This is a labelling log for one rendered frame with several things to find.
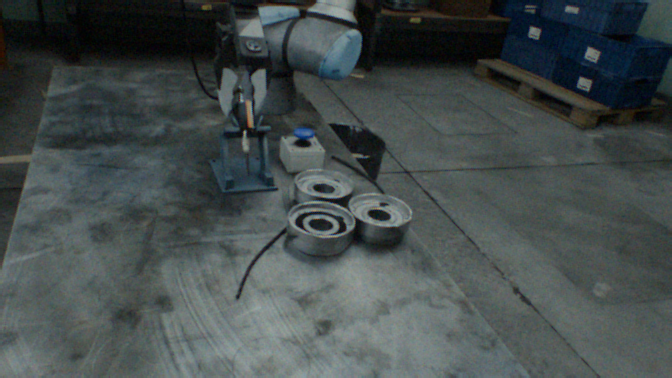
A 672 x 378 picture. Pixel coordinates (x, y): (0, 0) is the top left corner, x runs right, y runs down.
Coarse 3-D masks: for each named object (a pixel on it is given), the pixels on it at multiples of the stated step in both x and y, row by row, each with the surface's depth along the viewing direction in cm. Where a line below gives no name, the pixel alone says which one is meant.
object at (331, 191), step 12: (300, 180) 101; (324, 180) 102; (336, 180) 103; (348, 180) 101; (300, 192) 96; (312, 192) 97; (324, 192) 102; (336, 192) 98; (348, 192) 96; (336, 204) 95; (348, 204) 97
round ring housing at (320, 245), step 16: (304, 208) 92; (320, 208) 93; (336, 208) 92; (288, 224) 87; (304, 224) 88; (320, 224) 91; (336, 224) 89; (352, 224) 88; (304, 240) 84; (320, 240) 84; (336, 240) 84; (320, 256) 86
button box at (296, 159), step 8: (280, 144) 113; (288, 144) 110; (296, 144) 110; (304, 144) 110; (312, 144) 111; (280, 152) 114; (288, 152) 108; (296, 152) 108; (304, 152) 108; (312, 152) 109; (320, 152) 109; (288, 160) 108; (296, 160) 108; (304, 160) 109; (312, 160) 110; (320, 160) 110; (288, 168) 109; (296, 168) 109; (304, 168) 110; (312, 168) 110; (320, 168) 111
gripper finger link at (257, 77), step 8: (256, 72) 99; (264, 72) 100; (256, 80) 100; (264, 80) 100; (256, 88) 101; (264, 88) 101; (256, 96) 101; (264, 96) 102; (256, 104) 102; (256, 112) 103
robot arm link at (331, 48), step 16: (320, 0) 124; (336, 0) 123; (352, 0) 125; (320, 16) 123; (336, 16) 122; (352, 16) 125; (304, 32) 125; (320, 32) 123; (336, 32) 123; (352, 32) 124; (288, 48) 126; (304, 48) 125; (320, 48) 123; (336, 48) 122; (352, 48) 126; (304, 64) 127; (320, 64) 125; (336, 64) 123; (352, 64) 130; (336, 80) 128
